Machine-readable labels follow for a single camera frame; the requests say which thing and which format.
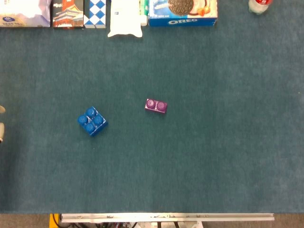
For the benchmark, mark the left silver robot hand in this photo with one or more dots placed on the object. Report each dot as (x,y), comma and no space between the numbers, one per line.
(1,130)

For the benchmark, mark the purple building block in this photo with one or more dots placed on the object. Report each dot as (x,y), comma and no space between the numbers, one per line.
(156,107)

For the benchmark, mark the blue building block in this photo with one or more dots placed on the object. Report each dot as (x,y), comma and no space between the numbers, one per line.
(92,121)

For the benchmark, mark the white lilac tissue pack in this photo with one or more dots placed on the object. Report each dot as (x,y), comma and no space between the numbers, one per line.
(23,12)

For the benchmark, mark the black red pagoda box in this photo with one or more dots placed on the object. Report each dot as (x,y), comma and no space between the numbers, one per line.
(67,14)

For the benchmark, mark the blue white checkered box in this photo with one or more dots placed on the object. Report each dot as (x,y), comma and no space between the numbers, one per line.
(95,13)

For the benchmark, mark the white plastic pouch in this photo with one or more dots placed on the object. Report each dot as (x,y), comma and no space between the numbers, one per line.
(124,19)

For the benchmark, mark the green white tube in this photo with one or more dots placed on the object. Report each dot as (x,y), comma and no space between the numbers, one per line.
(144,12)

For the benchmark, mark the teal felt table cloth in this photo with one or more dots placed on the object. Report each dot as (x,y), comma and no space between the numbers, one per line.
(190,142)

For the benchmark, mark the blue Oreo cookie box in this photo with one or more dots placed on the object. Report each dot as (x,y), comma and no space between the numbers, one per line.
(183,14)

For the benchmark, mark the aluminium profile rail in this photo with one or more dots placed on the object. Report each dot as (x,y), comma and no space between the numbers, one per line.
(166,217)

